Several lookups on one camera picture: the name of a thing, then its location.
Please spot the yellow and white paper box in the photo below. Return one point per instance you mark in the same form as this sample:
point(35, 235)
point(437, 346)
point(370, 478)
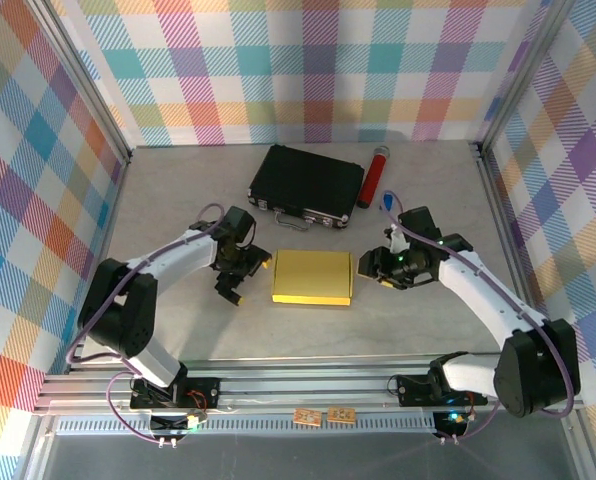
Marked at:
point(313, 277)

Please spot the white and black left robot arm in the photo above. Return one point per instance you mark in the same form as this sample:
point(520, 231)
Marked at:
point(178, 255)

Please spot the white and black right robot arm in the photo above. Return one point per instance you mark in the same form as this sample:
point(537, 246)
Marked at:
point(483, 300)

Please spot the blue toy block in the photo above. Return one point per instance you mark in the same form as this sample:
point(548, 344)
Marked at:
point(387, 202)

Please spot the black briefcase with metal trim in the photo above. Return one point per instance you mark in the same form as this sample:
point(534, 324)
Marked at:
point(305, 180)

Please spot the red microphone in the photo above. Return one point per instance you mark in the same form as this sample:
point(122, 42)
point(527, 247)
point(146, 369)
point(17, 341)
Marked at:
point(373, 177)

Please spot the small black controller board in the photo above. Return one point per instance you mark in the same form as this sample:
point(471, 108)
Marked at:
point(453, 422)
point(178, 422)

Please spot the small orange circuit board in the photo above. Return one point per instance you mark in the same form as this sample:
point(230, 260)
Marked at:
point(341, 415)
point(308, 417)

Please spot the aluminium side rail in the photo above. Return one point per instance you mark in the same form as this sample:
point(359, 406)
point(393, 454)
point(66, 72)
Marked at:
point(119, 177)
point(499, 200)

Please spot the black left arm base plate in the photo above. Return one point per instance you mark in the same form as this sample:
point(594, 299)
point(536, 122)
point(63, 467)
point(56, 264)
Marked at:
point(203, 392)

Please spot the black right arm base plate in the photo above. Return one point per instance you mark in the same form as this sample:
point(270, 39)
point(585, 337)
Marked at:
point(413, 390)

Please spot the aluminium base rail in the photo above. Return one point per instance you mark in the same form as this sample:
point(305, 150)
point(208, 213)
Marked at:
point(303, 385)

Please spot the aluminium frame post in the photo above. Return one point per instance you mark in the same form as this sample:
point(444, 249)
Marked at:
point(78, 75)
point(524, 70)

